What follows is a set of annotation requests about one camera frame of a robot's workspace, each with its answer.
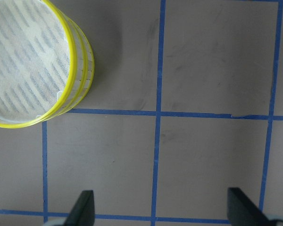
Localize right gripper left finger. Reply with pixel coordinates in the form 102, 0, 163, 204
65, 190, 95, 226

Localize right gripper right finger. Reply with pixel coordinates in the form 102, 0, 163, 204
227, 187, 274, 226

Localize yellow steamer layer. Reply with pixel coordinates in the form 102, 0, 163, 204
37, 9, 95, 122
0, 0, 80, 129

